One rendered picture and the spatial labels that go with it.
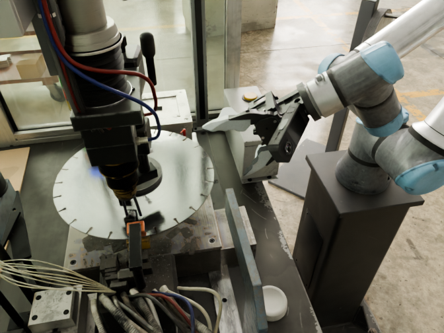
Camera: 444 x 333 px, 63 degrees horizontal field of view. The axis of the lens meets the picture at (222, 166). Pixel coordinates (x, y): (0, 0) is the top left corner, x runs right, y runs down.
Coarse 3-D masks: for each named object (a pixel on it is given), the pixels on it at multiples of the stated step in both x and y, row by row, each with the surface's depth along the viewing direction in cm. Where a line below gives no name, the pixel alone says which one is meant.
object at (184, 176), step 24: (168, 144) 85; (192, 144) 85; (72, 168) 78; (96, 168) 78; (168, 168) 78; (192, 168) 78; (72, 192) 73; (96, 192) 73; (144, 192) 73; (168, 192) 73; (192, 192) 73; (72, 216) 68; (96, 216) 68; (120, 216) 68; (144, 216) 68; (168, 216) 68
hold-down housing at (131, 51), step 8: (128, 48) 52; (136, 48) 52; (128, 56) 50; (136, 56) 51; (128, 64) 50; (136, 64) 50; (144, 72) 56; (144, 80) 56; (144, 120) 59; (136, 128) 59; (144, 128) 59; (144, 136) 59; (144, 144) 60; (144, 152) 61
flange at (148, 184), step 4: (152, 160) 79; (156, 160) 79; (156, 164) 78; (160, 168) 77; (160, 172) 76; (160, 176) 75; (152, 180) 74; (156, 180) 74; (140, 184) 73; (144, 184) 73; (148, 184) 73; (152, 184) 73; (156, 184) 74; (140, 188) 72; (144, 188) 72; (148, 188) 73; (136, 192) 72; (140, 192) 73
